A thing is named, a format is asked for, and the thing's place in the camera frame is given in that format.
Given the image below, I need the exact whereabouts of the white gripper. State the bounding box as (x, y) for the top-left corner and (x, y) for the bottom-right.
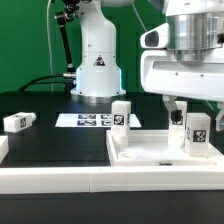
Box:
(140, 23), (224, 131)

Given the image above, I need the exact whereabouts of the white square table top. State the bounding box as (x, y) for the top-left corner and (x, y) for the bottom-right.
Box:
(106, 130), (224, 166)

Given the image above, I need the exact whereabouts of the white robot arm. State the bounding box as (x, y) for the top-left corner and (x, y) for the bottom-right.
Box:
(73, 0), (224, 131)

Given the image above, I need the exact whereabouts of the white marker base plate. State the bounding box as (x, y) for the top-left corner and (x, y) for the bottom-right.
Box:
(55, 113), (141, 128)

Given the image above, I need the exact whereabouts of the black cable bundle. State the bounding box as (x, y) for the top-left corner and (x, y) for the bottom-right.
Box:
(17, 74), (73, 92)

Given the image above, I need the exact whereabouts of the white front fence rail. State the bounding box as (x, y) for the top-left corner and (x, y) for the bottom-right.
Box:
(0, 166), (224, 194)

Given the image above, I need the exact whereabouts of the white fence rail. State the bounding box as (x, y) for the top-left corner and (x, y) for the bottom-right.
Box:
(0, 166), (224, 194)
(0, 136), (9, 164)

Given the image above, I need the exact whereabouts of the thin white cable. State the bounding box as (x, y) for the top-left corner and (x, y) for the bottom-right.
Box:
(46, 0), (56, 92)

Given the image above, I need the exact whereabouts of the white left fence rail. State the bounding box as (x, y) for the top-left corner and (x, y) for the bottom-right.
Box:
(0, 136), (9, 164)

